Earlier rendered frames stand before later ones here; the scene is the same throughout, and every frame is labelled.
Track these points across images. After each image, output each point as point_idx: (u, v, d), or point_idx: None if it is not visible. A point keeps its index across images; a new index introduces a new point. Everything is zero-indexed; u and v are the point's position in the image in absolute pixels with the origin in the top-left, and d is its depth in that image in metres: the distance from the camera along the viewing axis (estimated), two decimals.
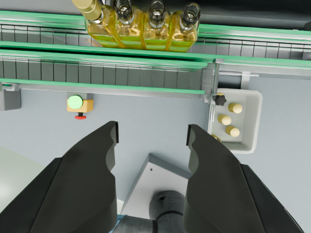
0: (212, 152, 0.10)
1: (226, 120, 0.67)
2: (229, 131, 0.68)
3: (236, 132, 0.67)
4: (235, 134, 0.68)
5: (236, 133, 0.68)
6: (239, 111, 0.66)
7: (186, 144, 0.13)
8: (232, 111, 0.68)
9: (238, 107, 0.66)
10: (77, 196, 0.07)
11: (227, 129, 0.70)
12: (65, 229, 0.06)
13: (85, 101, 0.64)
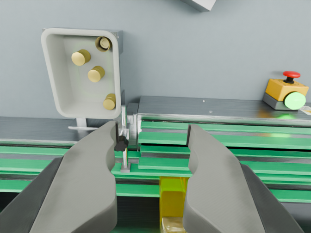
0: (212, 152, 0.10)
1: (94, 75, 0.49)
2: (85, 59, 0.47)
3: (75, 58, 0.47)
4: (76, 55, 0.46)
5: (75, 57, 0.47)
6: None
7: (186, 144, 0.13)
8: None
9: None
10: (77, 196, 0.07)
11: (89, 58, 0.50)
12: (65, 229, 0.06)
13: (279, 100, 0.50)
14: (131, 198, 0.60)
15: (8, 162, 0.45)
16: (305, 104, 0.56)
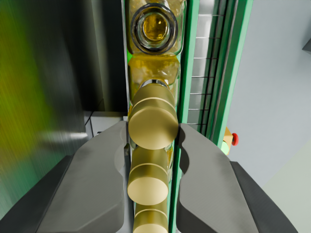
0: (202, 150, 0.10)
1: (153, 128, 0.12)
2: None
3: None
4: None
5: None
6: (140, 185, 0.15)
7: (176, 144, 0.13)
8: (162, 168, 0.16)
9: (146, 197, 0.15)
10: (86, 195, 0.07)
11: None
12: (72, 226, 0.06)
13: None
14: None
15: None
16: None
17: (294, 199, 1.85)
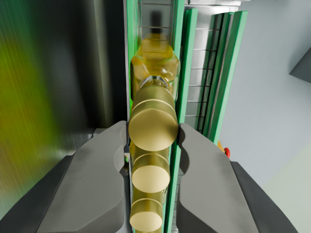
0: (202, 150, 0.10)
1: (151, 179, 0.16)
2: (177, 128, 0.13)
3: (143, 131, 0.12)
4: (149, 121, 0.12)
5: (142, 125, 0.12)
6: (140, 217, 0.18)
7: (176, 144, 0.13)
8: (158, 202, 0.20)
9: (145, 226, 0.19)
10: (86, 195, 0.07)
11: None
12: (72, 226, 0.06)
13: None
14: None
15: None
16: None
17: (286, 204, 1.90)
